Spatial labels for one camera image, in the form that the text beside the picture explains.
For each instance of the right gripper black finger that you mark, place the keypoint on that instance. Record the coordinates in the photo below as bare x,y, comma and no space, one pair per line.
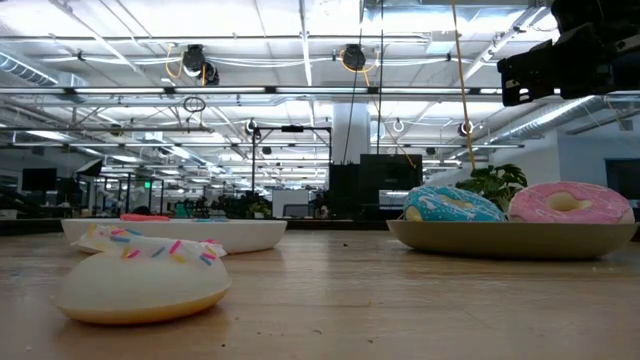
527,75

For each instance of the large pink frosted donut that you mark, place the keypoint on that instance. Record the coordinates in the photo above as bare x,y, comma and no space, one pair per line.
600,207

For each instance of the large blue frosted donut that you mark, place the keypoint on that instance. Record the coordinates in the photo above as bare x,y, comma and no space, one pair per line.
450,205

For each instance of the small red frosted donut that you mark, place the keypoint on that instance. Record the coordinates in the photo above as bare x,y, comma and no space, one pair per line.
145,217

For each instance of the small white sprinkled donut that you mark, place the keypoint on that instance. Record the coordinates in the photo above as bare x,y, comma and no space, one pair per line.
140,285

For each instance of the green potted plant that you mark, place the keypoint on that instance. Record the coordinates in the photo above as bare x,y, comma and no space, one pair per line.
495,187

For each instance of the grey round plate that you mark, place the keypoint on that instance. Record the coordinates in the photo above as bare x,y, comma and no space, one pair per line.
515,242

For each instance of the white building column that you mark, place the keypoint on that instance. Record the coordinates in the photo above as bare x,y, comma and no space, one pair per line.
351,135

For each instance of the white board panel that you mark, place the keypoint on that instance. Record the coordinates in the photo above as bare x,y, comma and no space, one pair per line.
290,200

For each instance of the small green background plant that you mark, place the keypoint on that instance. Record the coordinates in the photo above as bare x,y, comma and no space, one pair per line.
260,209

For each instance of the white round plate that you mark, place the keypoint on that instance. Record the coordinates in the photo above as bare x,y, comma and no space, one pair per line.
240,237

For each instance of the black office monitor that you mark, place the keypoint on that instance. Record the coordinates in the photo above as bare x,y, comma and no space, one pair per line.
39,179

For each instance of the large dark wall screen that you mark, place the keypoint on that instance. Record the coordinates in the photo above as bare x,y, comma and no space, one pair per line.
624,172

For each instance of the black metal stand frame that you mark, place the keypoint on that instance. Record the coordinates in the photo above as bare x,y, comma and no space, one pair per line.
292,129

